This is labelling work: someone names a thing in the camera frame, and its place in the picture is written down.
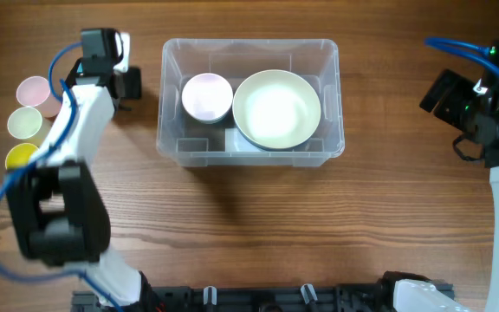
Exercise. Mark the yellow cup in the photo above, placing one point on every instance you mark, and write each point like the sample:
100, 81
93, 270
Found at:
19, 155

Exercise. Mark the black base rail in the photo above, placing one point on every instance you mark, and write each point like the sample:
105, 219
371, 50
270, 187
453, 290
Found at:
343, 297

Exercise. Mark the pink cup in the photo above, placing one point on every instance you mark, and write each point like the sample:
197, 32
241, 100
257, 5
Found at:
35, 92

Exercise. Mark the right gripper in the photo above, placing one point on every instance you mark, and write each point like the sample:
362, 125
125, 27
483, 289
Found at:
446, 110

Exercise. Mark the mint green bowl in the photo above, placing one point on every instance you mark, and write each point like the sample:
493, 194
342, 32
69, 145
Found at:
208, 119

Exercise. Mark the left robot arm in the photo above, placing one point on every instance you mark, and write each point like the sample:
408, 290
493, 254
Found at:
56, 209

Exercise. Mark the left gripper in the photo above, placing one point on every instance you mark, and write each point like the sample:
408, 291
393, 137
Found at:
134, 91

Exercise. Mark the pale green cup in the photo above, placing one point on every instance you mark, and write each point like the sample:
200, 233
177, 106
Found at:
28, 125

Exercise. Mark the pink bowl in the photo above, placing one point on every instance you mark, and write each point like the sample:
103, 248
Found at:
207, 94

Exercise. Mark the cream plate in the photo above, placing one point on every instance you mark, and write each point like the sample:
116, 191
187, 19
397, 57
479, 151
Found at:
276, 109

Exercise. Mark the clear plastic storage container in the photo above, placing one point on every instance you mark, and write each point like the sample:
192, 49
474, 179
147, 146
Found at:
193, 144

